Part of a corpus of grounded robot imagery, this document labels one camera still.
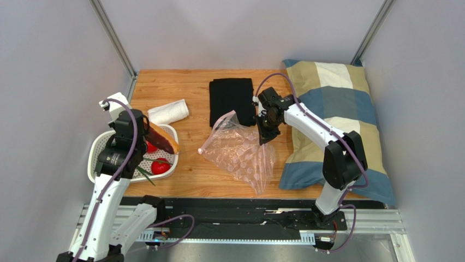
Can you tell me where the black folded cloth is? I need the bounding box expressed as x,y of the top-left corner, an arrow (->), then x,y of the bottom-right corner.
209,78 -> 256,127

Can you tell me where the plaid pillow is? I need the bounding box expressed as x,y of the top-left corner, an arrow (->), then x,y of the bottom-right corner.
279,59 -> 397,206

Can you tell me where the left aluminium frame post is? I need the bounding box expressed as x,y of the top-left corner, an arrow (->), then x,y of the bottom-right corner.
89,0 -> 138,80

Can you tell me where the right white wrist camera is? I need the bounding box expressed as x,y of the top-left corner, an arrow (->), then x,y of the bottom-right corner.
252,96 -> 261,106

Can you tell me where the aluminium frame post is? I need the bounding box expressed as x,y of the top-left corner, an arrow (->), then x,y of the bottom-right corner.
350,0 -> 396,66
89,0 -> 138,80

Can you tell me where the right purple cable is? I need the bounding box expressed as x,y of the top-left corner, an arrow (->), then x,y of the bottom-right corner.
254,72 -> 370,253

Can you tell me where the right aluminium frame post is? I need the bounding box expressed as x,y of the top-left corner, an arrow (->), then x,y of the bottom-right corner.
350,0 -> 396,66

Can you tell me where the white rolled towel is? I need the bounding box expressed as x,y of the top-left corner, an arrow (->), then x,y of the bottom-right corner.
148,99 -> 189,125

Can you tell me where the orange fake carrot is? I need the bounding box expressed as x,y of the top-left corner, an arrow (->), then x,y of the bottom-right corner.
147,124 -> 180,154

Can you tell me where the red fake apple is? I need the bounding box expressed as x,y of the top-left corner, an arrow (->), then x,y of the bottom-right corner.
151,158 -> 171,175

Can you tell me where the white perforated plastic basket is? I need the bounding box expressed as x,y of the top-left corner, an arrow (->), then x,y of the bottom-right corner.
87,130 -> 178,183

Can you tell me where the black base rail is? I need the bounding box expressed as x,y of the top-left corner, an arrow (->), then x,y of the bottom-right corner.
74,196 -> 406,252

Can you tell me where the purple cable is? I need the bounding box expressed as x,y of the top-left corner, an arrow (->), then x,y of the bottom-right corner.
70,98 -> 140,262
254,72 -> 370,253

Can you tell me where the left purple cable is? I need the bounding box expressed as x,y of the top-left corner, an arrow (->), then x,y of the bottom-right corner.
70,98 -> 140,262

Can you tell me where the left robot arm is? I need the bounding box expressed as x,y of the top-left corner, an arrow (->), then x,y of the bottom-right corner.
57,109 -> 166,261

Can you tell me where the red fake tomato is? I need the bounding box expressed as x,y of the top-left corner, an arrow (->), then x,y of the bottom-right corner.
146,141 -> 158,153

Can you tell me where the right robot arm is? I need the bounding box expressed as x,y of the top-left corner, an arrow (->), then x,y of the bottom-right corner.
252,87 -> 368,227

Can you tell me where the clear zip top bag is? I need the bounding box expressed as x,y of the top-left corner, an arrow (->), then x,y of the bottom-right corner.
198,110 -> 276,195

